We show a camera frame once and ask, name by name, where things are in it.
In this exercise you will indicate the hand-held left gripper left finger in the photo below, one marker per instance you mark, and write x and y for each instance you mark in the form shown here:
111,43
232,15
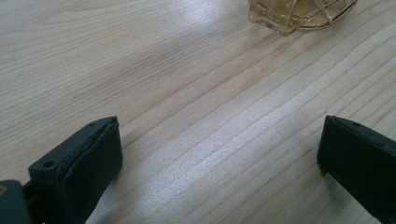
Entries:
84,168

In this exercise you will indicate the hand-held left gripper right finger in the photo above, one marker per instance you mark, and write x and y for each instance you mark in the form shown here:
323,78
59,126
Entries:
361,161

